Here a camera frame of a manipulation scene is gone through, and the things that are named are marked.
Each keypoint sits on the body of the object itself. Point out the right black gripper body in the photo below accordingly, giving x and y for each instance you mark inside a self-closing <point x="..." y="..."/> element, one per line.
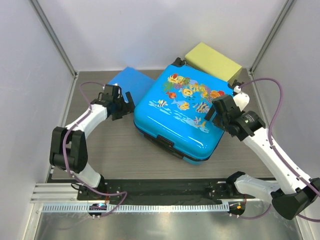
<point x="216" y="119"/>

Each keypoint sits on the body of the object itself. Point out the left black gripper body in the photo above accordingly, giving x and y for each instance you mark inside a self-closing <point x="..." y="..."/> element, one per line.
<point x="122" y="108"/>

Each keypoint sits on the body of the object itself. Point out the blue suitcase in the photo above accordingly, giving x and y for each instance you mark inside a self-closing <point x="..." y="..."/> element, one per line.
<point x="172" y="112"/>

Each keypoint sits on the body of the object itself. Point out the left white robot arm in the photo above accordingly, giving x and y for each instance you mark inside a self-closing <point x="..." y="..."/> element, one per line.
<point x="68" y="149"/>

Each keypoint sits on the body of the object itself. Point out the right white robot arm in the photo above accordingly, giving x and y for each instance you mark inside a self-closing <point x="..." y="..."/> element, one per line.
<point x="294" y="190"/>

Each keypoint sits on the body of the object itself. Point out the blue file folder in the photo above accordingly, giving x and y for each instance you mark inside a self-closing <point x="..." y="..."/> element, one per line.
<point x="133" y="81"/>

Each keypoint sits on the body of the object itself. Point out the olive green drawer box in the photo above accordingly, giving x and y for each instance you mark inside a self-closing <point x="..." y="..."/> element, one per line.
<point x="206" y="59"/>

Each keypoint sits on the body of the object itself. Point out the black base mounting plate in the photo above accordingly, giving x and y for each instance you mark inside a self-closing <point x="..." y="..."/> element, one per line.
<point x="167" y="192"/>

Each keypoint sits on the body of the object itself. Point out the white slotted cable duct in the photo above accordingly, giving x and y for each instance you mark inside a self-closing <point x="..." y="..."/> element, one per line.
<point x="99" y="208"/>

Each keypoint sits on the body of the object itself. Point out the right aluminium frame post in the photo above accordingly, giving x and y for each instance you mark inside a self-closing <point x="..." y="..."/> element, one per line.
<point x="280" y="19"/>

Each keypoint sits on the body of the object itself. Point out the aluminium frame post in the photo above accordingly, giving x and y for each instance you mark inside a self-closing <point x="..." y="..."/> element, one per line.
<point x="280" y="19"/>
<point x="53" y="36"/>

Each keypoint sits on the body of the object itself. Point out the left aluminium frame post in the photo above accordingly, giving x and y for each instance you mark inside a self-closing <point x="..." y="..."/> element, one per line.
<point x="53" y="36"/>

